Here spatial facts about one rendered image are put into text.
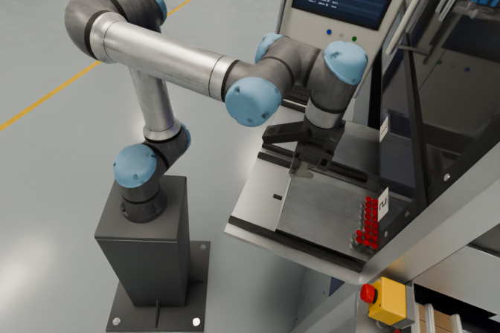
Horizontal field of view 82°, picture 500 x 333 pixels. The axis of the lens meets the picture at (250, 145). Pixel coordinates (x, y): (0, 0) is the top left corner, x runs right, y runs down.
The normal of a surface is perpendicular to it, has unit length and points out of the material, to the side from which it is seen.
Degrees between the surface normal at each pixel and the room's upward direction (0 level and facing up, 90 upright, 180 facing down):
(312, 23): 90
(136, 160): 8
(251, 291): 0
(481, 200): 90
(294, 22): 90
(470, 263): 90
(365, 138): 0
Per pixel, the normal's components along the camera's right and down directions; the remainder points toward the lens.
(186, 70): -0.37, 0.26
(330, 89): -0.44, 0.61
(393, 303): 0.13, -0.68
